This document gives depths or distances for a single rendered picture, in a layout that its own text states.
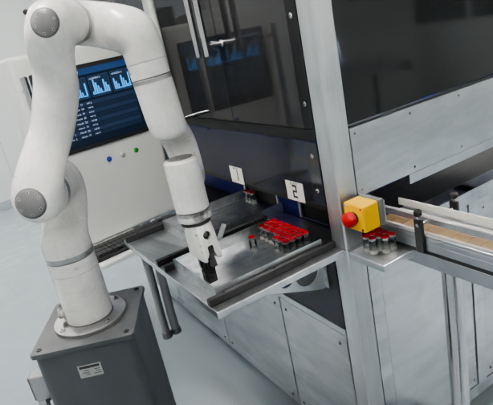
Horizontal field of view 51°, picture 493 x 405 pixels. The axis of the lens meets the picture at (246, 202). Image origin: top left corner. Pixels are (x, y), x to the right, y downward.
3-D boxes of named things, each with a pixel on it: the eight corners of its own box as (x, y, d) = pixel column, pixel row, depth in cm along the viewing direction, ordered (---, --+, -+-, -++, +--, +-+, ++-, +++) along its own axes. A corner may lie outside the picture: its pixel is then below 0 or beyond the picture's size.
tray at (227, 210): (244, 198, 198) (242, 190, 197) (283, 211, 176) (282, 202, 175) (165, 229, 183) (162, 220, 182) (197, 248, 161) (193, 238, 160)
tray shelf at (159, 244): (238, 200, 203) (238, 196, 202) (364, 245, 145) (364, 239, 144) (124, 245, 182) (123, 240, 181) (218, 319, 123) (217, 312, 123)
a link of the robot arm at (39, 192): (76, 210, 132) (54, 235, 117) (29, 200, 131) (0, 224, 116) (99, 5, 116) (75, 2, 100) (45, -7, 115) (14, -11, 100)
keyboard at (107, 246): (173, 216, 217) (172, 210, 217) (190, 222, 207) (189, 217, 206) (84, 254, 196) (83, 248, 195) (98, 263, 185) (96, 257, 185)
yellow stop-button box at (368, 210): (366, 218, 138) (363, 193, 136) (386, 223, 132) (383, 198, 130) (344, 227, 135) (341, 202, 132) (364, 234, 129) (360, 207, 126)
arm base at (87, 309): (46, 345, 128) (21, 280, 122) (64, 307, 146) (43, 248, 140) (121, 329, 128) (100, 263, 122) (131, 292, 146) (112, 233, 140)
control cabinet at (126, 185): (160, 202, 241) (114, 29, 216) (181, 209, 226) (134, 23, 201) (56, 244, 215) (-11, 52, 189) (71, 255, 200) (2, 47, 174)
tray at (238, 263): (270, 228, 165) (268, 218, 164) (323, 250, 143) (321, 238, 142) (175, 269, 150) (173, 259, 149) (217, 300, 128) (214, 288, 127)
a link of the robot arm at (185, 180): (178, 204, 131) (173, 218, 123) (165, 155, 127) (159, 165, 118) (210, 198, 131) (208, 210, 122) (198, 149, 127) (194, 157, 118)
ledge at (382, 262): (385, 239, 145) (385, 234, 145) (422, 251, 135) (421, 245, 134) (348, 258, 139) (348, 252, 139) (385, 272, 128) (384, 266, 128)
